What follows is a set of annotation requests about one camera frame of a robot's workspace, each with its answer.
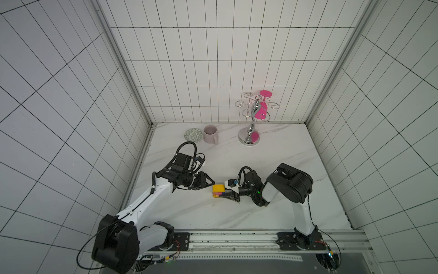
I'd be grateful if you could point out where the yellow curved lego brick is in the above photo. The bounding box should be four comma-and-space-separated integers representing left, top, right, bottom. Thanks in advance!
212, 184, 225, 195

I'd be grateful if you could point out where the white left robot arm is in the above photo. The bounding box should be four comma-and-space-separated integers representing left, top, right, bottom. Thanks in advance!
91, 153, 214, 274

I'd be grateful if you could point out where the patterned ceramic bowl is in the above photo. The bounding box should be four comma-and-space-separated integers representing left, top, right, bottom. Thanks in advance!
184, 128, 204, 143

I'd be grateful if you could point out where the pink ribbed mug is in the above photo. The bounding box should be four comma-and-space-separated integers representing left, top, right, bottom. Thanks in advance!
203, 125, 219, 145

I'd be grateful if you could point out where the pink plastic wine glass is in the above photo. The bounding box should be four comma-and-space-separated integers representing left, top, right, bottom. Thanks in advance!
254, 90, 272, 121

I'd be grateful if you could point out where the chrome cup holder stand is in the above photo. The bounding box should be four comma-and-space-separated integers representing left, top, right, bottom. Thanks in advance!
235, 92, 279, 146

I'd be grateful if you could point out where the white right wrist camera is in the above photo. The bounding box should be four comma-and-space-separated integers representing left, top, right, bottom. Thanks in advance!
224, 179, 240, 190

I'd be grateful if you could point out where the black corrugated right cable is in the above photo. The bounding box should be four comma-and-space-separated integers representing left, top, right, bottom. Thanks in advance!
237, 166, 256, 184

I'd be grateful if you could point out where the black corrugated cable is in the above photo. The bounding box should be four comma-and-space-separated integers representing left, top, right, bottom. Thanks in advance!
237, 166, 256, 184
167, 141, 206, 172

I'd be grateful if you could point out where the black corrugated left cable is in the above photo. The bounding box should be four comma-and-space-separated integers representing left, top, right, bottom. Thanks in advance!
167, 141, 206, 172

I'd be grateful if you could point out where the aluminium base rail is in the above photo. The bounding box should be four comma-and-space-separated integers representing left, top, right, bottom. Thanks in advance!
136, 229, 373, 262

